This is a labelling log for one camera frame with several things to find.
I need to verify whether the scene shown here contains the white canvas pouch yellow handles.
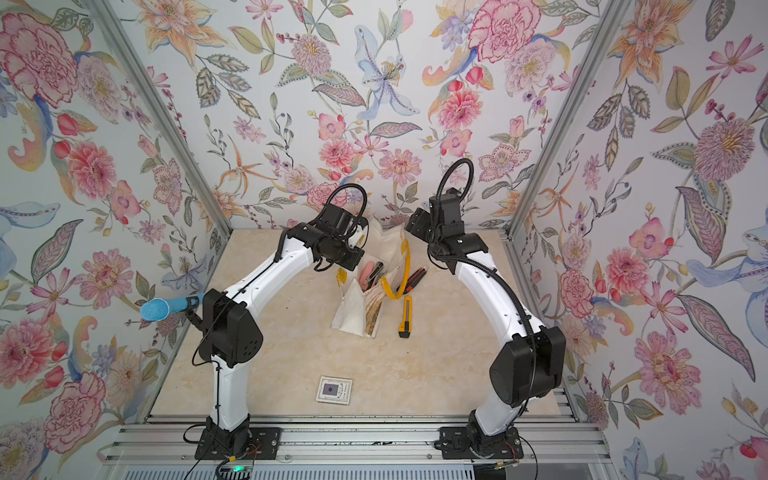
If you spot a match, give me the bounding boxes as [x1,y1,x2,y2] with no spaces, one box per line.
[331,217,411,338]

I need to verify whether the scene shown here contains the yellow black utility knife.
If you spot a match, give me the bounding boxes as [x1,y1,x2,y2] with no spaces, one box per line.
[367,262,384,288]

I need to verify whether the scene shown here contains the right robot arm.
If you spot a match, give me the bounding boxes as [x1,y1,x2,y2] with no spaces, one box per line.
[406,208,566,443]

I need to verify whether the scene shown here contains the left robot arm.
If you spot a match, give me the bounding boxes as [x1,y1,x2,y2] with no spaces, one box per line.
[196,218,369,434]

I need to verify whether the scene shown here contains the small square marker card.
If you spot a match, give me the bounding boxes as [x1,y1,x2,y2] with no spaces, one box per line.
[316,376,353,405]

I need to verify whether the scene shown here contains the blue foam microphone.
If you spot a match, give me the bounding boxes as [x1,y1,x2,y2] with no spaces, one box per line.
[140,295,202,322]

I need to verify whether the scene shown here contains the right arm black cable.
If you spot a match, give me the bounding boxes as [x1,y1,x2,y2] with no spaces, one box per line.
[434,157,475,208]

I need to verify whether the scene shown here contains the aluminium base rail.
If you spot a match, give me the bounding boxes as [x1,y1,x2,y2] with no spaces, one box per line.
[96,415,618,479]

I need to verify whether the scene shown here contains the aluminium corner post right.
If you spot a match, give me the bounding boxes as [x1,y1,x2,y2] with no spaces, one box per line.
[504,1,630,241]

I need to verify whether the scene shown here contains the aluminium corner post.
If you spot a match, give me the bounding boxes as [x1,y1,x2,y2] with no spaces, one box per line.
[83,0,233,241]
[504,1,630,241]

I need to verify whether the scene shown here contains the aluminium corner post left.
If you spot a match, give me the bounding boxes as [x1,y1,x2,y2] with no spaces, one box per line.
[83,0,233,241]

